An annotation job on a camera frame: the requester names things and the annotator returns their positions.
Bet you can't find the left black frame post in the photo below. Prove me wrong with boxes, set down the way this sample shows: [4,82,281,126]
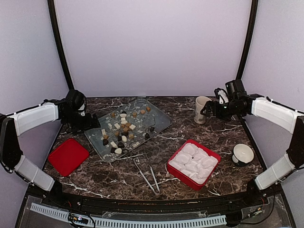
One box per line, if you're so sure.
[47,0,75,90]

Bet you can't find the red tin box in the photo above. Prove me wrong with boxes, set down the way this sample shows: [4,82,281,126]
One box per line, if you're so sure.
[167,139,222,191]

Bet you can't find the cream ceramic mug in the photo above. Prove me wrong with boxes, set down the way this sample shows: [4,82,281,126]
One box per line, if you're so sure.
[194,96,211,124]

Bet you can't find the white black bowl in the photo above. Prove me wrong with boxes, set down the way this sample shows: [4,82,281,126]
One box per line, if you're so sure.
[232,144,254,167]

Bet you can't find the black frame post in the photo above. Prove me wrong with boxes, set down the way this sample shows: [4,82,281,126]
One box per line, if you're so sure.
[47,0,75,90]
[236,0,259,80]

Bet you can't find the white swirl chocolate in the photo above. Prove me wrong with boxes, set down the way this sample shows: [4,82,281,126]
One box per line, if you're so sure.
[122,135,127,142]

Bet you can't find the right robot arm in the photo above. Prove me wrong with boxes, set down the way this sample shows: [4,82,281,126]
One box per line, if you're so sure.
[199,79,304,206]

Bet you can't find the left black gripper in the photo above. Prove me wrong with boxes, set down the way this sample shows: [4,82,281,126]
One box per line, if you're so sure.
[63,110,101,135]

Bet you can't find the white cable duct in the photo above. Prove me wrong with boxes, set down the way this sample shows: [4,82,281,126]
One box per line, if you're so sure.
[30,203,227,228]

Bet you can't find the black front rail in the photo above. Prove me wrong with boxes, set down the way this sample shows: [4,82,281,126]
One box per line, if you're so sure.
[23,182,283,217]

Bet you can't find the glass floral serving tray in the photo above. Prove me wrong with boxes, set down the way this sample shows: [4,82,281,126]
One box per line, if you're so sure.
[85,98,172,163]

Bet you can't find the right black frame post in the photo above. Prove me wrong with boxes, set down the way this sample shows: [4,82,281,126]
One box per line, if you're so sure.
[236,0,259,80]

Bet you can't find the white paper cup liners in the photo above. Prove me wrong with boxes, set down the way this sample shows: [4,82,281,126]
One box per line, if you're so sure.
[170,143,219,185]

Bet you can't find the red tin lid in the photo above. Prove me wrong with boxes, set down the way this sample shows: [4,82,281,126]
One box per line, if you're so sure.
[48,138,89,177]

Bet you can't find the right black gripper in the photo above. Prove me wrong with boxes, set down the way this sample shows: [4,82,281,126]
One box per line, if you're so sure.
[200,100,243,122]

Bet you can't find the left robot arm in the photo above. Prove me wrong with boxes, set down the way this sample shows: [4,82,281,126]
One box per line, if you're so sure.
[0,89,100,207]

